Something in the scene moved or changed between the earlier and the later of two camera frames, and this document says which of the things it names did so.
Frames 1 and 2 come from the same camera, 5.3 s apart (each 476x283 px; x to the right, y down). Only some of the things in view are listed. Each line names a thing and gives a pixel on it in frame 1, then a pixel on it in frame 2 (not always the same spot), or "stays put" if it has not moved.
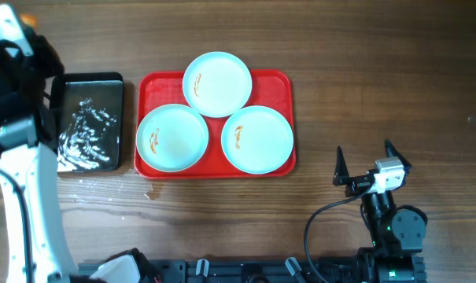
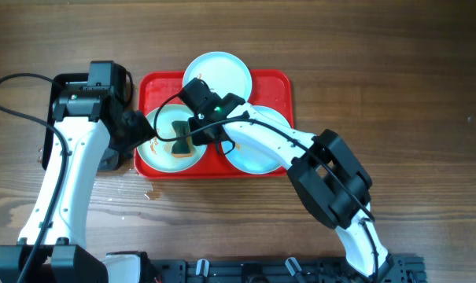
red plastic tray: [272, 89] stays put
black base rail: [242, 270] stays put
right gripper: [357, 183] → [199, 139]
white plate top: [217, 84] stays put
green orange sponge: [29, 19] → [182, 148]
